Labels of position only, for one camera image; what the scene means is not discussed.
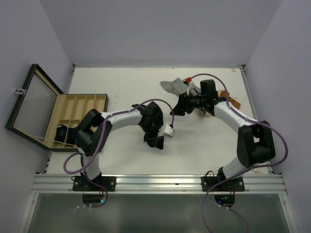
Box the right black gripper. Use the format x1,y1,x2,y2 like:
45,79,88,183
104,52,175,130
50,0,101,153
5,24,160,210
170,91,206,116

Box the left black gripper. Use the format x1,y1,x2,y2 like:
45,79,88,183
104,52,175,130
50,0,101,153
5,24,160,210
139,121,164,146

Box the black underwear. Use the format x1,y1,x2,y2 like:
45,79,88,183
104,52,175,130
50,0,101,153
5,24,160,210
143,133,164,150
66,128,75,145
55,124,68,143

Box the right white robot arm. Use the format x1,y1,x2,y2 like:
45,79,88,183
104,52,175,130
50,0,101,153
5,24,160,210
172,80,276,191

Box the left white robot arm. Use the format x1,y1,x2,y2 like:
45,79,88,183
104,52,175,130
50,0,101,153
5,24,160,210
72,101,164,191

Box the grey striped underwear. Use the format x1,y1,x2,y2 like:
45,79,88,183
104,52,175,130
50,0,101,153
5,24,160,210
160,78,188,96

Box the orange underwear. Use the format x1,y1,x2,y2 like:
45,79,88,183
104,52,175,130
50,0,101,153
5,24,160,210
199,89,242,117

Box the rolled black underwear in box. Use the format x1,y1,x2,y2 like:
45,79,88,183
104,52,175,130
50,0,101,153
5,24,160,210
55,124,68,143

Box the wooden compartment organizer box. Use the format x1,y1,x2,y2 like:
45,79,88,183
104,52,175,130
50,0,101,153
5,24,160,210
43,94,109,152

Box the glass box lid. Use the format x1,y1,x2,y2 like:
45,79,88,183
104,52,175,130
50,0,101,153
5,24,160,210
5,64,64,150

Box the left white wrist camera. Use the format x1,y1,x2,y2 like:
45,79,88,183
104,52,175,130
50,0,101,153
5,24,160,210
157,124,174,137

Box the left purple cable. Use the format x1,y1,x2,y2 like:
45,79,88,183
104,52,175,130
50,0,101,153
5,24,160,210
63,98,175,209

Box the purple cable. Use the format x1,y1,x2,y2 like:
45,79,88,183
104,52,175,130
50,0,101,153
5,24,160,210
189,73,289,233
63,98,175,209

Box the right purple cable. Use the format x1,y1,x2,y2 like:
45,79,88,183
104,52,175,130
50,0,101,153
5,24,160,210
189,73,289,233

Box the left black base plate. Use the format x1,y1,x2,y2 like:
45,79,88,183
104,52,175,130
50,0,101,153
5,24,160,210
72,176,117,192

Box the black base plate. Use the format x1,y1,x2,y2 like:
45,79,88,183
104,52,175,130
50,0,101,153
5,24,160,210
201,170,245,192
72,176,117,192

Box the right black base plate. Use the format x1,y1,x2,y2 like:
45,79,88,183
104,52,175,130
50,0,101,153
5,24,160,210
201,170,245,192

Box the aluminium mounting rail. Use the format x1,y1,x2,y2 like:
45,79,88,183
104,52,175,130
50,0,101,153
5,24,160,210
32,174,286,194

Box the white wall latch clip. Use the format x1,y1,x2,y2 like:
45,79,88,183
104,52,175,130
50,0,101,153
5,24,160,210
13,88,27,96

